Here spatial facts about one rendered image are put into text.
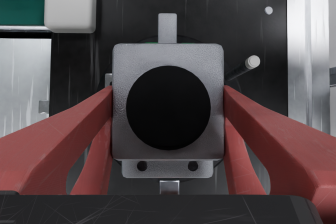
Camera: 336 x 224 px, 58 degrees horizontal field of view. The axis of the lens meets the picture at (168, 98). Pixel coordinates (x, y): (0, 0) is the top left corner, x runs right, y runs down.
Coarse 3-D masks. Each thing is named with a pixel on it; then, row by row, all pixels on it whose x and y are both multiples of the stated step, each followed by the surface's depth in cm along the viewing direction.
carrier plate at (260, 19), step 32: (96, 0) 31; (128, 0) 31; (160, 0) 31; (192, 0) 31; (224, 0) 31; (256, 0) 31; (96, 32) 31; (128, 32) 31; (192, 32) 31; (224, 32) 31; (256, 32) 31; (64, 64) 30; (96, 64) 30; (64, 96) 30; (256, 96) 30; (256, 160) 30; (128, 192) 30; (192, 192) 30; (224, 192) 30
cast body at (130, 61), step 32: (160, 32) 16; (128, 64) 12; (160, 64) 12; (192, 64) 12; (128, 96) 11; (160, 96) 11; (192, 96) 11; (128, 128) 11; (160, 128) 10; (192, 128) 10; (128, 160) 14; (160, 160) 14; (192, 160) 15
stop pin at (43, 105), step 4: (40, 100) 31; (44, 100) 31; (48, 100) 31; (40, 104) 31; (44, 104) 31; (48, 104) 31; (40, 108) 31; (44, 108) 31; (48, 108) 31; (40, 112) 31; (44, 112) 31; (48, 112) 31
